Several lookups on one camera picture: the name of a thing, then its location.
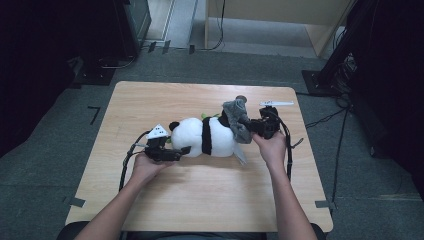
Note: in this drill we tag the dark curtain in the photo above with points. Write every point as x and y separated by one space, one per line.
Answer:
33 66
393 83

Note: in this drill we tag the light wooden desk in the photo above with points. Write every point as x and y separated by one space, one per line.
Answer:
266 8

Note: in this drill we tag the black stand base plate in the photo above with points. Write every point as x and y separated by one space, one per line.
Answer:
95 75

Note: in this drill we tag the person's left hand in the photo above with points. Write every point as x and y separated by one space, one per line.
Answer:
145 170

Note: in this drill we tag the round dark table grommet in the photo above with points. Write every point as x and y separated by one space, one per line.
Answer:
242 97

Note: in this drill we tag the panda plush toy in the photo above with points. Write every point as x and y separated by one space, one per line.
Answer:
190 133

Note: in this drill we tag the grey tape strip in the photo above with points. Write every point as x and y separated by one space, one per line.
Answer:
76 202
324 204

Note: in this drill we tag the dark floor tape strip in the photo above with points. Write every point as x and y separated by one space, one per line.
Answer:
152 46
166 46
191 49

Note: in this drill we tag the dark monitor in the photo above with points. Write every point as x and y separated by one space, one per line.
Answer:
133 26

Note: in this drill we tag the grey cloth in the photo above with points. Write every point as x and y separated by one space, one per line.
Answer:
238 116

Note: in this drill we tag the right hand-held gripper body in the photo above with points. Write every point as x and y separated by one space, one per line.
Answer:
268 125

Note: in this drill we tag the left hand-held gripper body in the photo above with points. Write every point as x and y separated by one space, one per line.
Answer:
160 150

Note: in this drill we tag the person's right hand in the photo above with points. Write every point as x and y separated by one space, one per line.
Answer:
273 150

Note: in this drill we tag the black metal stand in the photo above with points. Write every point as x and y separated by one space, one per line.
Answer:
333 56

